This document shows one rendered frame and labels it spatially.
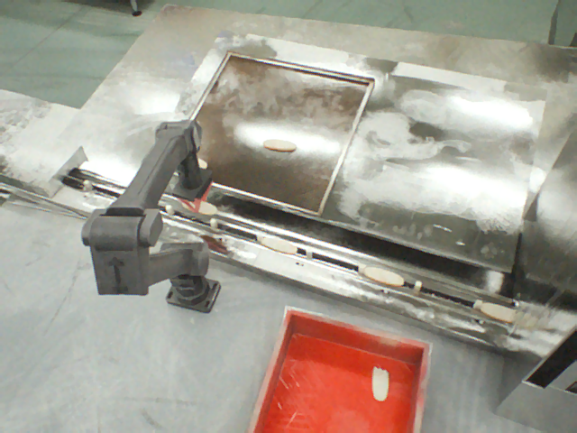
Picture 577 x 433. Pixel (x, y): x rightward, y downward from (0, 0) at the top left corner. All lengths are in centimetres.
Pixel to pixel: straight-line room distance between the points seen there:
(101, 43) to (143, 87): 200
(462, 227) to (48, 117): 141
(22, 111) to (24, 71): 186
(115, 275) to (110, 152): 91
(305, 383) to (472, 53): 138
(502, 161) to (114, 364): 111
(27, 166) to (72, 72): 213
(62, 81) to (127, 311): 252
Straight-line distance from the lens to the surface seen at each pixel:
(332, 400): 113
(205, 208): 129
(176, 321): 125
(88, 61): 374
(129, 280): 81
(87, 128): 181
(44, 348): 134
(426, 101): 153
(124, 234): 78
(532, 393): 105
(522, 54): 207
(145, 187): 88
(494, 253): 129
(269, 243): 128
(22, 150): 166
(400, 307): 119
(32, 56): 399
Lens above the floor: 190
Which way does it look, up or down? 52 degrees down
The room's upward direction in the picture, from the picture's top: 5 degrees counter-clockwise
